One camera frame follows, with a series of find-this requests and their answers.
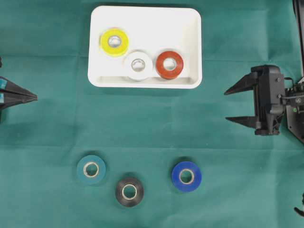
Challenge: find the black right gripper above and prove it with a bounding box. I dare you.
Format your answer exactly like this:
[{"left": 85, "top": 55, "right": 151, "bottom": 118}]
[{"left": 224, "top": 65, "right": 285, "bottom": 136}]

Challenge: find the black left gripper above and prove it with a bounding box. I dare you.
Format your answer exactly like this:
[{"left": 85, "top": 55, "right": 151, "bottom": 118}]
[{"left": 0, "top": 57, "right": 38, "bottom": 124}]

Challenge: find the red tape roll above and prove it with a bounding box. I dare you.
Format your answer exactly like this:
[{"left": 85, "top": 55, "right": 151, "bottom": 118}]
[{"left": 155, "top": 51, "right": 184, "bottom": 80}]

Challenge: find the blue tape roll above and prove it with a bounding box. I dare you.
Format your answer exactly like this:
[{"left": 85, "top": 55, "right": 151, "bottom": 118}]
[{"left": 171, "top": 161, "right": 202, "bottom": 192}]

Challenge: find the white tape roll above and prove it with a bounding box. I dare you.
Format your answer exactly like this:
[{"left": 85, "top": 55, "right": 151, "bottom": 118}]
[{"left": 123, "top": 51, "right": 153, "bottom": 81}]

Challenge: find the yellow tape roll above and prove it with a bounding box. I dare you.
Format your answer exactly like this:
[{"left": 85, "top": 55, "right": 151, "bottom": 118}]
[{"left": 99, "top": 28, "right": 129, "bottom": 57}]

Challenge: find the teal tape roll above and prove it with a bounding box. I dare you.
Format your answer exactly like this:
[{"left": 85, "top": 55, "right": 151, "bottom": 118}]
[{"left": 76, "top": 155, "right": 106, "bottom": 185}]

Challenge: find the black tape roll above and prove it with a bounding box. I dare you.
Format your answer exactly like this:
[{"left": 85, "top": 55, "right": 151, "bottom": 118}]
[{"left": 115, "top": 177, "right": 144, "bottom": 207}]

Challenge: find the black clip at table edge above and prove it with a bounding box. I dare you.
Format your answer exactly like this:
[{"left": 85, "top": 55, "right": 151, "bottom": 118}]
[{"left": 294, "top": 194, "right": 304, "bottom": 217}]

